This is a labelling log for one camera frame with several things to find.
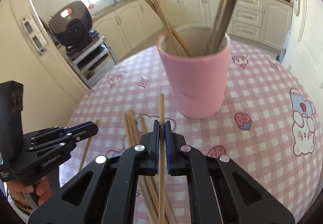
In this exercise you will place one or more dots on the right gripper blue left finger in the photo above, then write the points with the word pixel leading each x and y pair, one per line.
pixel 155 145

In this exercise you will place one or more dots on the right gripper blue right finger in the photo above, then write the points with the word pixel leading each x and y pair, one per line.
pixel 169 143

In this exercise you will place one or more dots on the wooden chopstick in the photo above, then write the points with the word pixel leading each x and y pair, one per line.
pixel 162 153

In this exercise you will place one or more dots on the pink utensil cup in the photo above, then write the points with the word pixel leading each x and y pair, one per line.
pixel 197 82

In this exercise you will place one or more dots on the person's left hand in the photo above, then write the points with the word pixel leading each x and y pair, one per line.
pixel 42 189

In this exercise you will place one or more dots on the chopstick lying on table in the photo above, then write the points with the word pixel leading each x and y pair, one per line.
pixel 85 154

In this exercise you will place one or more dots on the metal shelf rack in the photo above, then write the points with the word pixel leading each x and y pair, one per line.
pixel 91 58

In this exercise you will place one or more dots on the pink checkered tablecloth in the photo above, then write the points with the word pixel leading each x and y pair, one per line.
pixel 267 123

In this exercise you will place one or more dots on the chopstick in cup left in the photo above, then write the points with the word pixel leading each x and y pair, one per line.
pixel 170 31

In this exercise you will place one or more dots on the chopstick in cup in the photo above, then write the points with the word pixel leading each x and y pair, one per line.
pixel 170 31
pixel 221 22

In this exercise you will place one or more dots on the black air fryer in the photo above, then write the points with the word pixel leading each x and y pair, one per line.
pixel 71 24

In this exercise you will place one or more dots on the lower white cabinets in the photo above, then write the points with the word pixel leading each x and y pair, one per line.
pixel 129 24

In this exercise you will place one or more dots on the white door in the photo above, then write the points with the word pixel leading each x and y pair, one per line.
pixel 304 52

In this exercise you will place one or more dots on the chopstick in cup right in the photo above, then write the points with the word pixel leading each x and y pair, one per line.
pixel 221 22

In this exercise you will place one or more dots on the door frame lock plate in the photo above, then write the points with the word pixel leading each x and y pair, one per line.
pixel 34 34

